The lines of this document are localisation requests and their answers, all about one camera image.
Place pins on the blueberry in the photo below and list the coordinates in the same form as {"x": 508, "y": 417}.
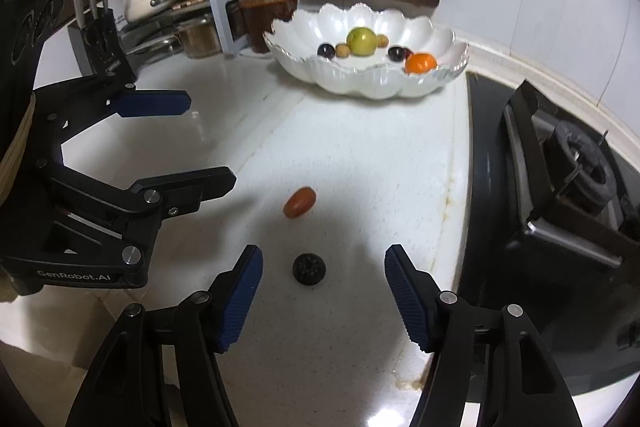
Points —
{"x": 309, "y": 269}

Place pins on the orange tangerine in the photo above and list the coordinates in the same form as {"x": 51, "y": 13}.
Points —
{"x": 420, "y": 63}

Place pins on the yellow longan in bowl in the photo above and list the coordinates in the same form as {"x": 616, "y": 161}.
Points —
{"x": 382, "y": 41}

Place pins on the red cherry tomato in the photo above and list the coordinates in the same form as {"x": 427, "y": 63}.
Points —
{"x": 300, "y": 202}

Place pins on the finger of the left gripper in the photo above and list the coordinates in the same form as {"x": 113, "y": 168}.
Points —
{"x": 178, "y": 194}
{"x": 151, "y": 103}

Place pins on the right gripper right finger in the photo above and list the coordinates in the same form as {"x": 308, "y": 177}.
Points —
{"x": 415, "y": 293}

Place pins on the black gas stove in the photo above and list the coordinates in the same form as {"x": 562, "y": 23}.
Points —
{"x": 553, "y": 227}

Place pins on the green apple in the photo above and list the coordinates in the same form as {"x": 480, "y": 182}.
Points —
{"x": 362, "y": 41}

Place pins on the yellow longan fruit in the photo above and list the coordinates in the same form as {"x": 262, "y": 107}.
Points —
{"x": 342, "y": 50}

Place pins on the dark grape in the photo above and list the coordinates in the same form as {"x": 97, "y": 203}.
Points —
{"x": 397, "y": 54}
{"x": 326, "y": 50}

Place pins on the white scalloped fruit bowl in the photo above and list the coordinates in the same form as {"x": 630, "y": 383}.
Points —
{"x": 294, "y": 45}

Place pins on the glass jar green lid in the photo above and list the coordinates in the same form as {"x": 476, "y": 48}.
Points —
{"x": 258, "y": 17}

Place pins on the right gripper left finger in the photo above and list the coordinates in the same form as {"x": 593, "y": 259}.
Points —
{"x": 234, "y": 292}

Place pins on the black knife block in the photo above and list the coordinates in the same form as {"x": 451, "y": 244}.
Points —
{"x": 95, "y": 42}

